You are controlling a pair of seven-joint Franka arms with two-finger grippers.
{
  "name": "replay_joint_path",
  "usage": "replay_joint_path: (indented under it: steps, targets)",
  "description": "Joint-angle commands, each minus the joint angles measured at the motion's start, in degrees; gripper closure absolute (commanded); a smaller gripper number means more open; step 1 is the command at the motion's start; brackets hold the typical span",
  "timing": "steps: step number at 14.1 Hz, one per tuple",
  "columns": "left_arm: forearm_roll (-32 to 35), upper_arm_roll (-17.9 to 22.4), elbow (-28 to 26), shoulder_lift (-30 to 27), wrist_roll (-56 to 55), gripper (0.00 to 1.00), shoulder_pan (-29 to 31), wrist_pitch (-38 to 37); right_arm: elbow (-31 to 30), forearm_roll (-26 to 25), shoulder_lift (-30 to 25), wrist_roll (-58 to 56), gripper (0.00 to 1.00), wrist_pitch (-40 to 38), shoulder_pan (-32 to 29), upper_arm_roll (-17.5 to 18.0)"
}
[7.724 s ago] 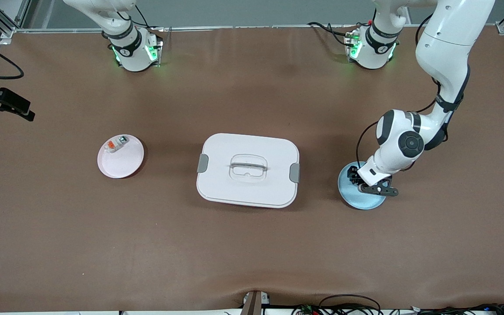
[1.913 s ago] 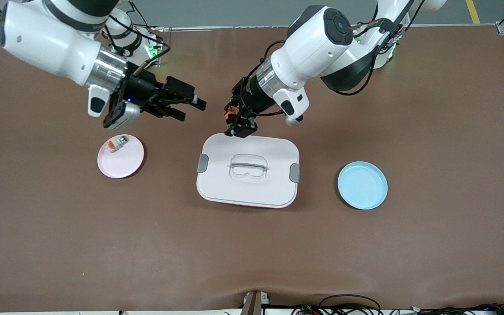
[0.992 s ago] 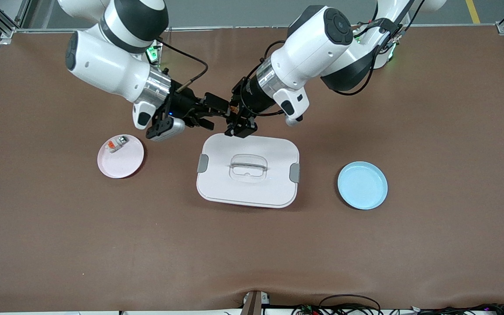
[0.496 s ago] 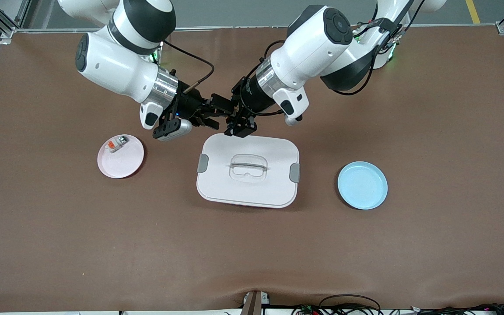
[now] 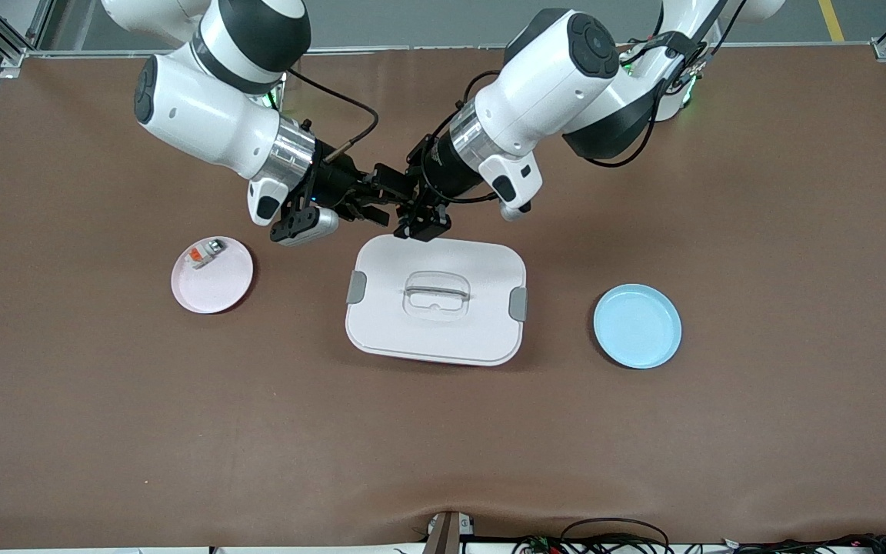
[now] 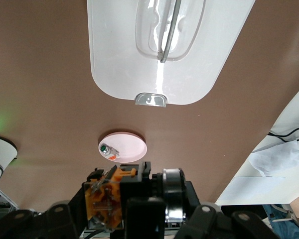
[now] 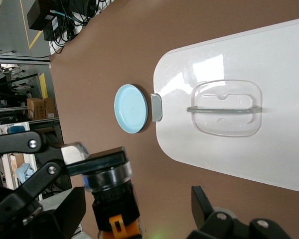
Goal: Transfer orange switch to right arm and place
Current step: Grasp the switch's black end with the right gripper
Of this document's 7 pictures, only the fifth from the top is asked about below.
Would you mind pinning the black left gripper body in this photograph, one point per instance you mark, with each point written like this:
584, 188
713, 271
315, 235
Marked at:
440, 171

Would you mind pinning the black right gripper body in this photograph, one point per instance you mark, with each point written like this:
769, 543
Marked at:
333, 183

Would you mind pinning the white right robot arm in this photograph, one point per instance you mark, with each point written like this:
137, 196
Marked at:
204, 123

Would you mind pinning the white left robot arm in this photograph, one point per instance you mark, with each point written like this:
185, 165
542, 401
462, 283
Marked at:
551, 69

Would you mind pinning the grey box latch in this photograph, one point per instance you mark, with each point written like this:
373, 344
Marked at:
518, 304
356, 287

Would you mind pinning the white lidded storage box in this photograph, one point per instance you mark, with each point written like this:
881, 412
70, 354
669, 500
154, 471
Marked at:
443, 338

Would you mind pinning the pink round plate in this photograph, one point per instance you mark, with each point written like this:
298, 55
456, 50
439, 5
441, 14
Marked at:
216, 292

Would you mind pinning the light blue round plate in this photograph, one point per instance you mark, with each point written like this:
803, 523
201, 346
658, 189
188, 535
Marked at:
637, 327

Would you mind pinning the silver table edge rail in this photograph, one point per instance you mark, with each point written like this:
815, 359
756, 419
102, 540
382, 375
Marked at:
412, 48

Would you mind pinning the white and orange switch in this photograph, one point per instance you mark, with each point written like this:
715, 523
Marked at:
204, 254

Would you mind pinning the grey camera stand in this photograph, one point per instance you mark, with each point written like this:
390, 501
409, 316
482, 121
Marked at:
447, 535

